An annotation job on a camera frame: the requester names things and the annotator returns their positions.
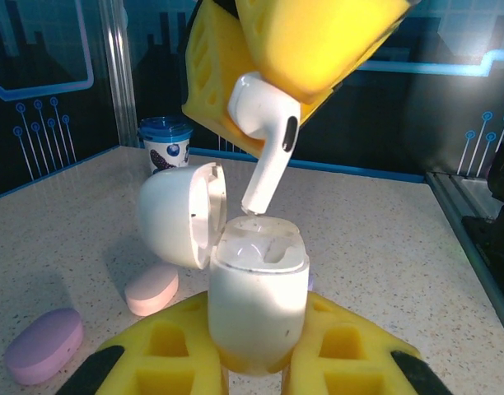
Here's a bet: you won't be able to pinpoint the aluminium frame post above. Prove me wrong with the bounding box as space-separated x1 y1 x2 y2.
98 0 138 148

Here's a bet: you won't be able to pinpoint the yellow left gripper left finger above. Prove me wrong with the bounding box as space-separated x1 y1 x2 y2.
61 294 228 395

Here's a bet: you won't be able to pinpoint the aluminium mounting rail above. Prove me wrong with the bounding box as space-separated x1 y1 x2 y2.
424 170 504 342

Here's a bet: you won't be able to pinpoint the white wireless earbud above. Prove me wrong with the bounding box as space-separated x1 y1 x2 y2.
226 72 302 216

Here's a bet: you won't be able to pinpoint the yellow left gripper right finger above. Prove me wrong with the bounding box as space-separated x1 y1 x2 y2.
283 290 454 395

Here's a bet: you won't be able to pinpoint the pink earbud charging case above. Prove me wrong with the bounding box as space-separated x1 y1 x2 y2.
124 263 180 318

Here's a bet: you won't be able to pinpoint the yogurt cup blue lid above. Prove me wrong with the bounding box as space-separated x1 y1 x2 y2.
137 116 194 176

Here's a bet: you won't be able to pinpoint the white earbud charging case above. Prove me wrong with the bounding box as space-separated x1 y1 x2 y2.
136 161 310 378

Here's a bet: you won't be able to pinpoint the lilac earbud charging case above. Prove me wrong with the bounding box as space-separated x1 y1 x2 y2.
3 307 85 387

